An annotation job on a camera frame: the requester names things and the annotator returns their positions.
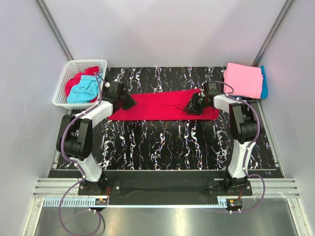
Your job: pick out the white plastic laundry basket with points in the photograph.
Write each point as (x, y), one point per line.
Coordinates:
(70, 69)

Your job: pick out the aluminium corner post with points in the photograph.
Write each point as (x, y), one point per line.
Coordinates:
(273, 31)
(54, 28)

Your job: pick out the controller board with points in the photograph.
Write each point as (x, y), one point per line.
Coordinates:
(235, 202)
(101, 201)

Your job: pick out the folded pink t-shirt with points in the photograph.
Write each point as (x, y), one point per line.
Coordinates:
(246, 81)

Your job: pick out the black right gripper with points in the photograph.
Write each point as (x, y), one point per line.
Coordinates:
(192, 104)

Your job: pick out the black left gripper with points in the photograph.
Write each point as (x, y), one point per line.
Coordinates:
(131, 102)

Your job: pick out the red t-shirt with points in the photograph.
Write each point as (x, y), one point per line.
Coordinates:
(163, 106)
(75, 80)

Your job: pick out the right aluminium corner post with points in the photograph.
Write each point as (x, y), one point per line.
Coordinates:
(273, 31)

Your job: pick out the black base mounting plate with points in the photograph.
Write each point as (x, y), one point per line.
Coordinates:
(160, 188)

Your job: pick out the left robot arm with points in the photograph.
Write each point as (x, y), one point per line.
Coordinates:
(75, 138)

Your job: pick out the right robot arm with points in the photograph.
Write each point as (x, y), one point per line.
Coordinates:
(244, 126)

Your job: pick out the left aluminium corner post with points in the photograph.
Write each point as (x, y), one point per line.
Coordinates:
(54, 28)

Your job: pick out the right controller board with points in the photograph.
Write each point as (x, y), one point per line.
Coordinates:
(235, 202)

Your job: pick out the red t-shirt in basket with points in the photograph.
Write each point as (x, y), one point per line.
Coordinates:
(75, 80)

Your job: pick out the folded blue t-shirt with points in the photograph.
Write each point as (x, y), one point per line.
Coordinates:
(264, 92)

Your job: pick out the left controller board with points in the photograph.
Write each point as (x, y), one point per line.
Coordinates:
(101, 201)

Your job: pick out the light blue t-shirt in basket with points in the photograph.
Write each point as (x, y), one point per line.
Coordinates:
(86, 91)

